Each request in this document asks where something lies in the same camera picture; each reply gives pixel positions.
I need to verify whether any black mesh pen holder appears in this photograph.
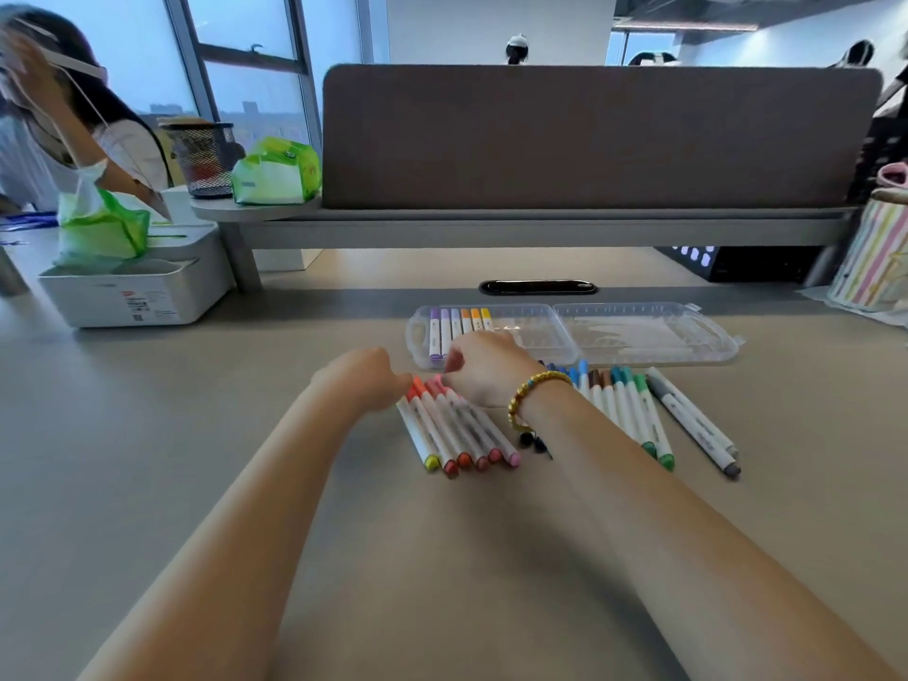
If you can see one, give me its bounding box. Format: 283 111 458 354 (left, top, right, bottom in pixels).
159 118 236 200

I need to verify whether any black smartphone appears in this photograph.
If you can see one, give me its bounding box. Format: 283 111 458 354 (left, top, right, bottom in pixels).
479 278 600 297

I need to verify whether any small white box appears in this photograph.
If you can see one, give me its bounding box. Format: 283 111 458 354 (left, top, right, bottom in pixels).
161 184 207 226

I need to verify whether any person's right hand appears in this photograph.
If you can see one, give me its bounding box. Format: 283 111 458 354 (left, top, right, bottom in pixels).
441 330 548 409

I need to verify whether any clear plastic marker case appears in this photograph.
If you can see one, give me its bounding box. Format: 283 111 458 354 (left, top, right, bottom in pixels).
405 302 742 370

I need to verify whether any white desk organizer box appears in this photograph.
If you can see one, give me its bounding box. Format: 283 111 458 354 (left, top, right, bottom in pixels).
39 222 236 328

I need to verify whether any white headset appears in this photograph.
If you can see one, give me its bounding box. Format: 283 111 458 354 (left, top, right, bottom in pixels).
0 17 109 86

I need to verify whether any grey desk riser shelf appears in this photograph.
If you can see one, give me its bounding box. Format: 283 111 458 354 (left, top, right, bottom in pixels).
0 244 29 297
189 194 864 291

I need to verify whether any crumpled green tissue pack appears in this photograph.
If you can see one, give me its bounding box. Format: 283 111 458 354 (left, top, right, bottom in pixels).
55 159 151 274

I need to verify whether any person's left hand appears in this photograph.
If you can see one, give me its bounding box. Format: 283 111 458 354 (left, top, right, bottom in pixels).
309 346 414 419

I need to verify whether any person's left forearm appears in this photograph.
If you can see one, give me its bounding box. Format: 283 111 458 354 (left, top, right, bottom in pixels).
78 386 370 681

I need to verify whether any black plastic file rack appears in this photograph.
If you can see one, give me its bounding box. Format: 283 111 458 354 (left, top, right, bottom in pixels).
847 116 908 206

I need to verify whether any person's right forearm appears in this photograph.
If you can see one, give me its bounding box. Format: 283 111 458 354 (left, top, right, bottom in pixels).
521 378 902 681

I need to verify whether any dark window frame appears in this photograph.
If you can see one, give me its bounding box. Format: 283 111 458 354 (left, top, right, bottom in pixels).
163 0 392 147

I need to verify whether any group of cool-coloured white markers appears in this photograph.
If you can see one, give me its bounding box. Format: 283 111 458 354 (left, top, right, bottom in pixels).
517 359 742 481

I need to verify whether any white tissue paper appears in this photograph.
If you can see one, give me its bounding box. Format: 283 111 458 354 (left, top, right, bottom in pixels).
797 285 908 327

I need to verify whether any linear ceiling light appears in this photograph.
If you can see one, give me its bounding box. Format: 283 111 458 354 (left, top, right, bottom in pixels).
613 20 759 31

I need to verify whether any gold bead bracelet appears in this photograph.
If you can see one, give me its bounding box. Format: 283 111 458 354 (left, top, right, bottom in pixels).
507 370 574 433

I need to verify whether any striped tumbler pink lid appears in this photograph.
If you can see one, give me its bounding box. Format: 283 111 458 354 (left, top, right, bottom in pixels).
828 161 908 313

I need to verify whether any brown fabric desk divider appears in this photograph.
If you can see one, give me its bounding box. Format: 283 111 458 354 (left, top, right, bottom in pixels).
321 64 884 210

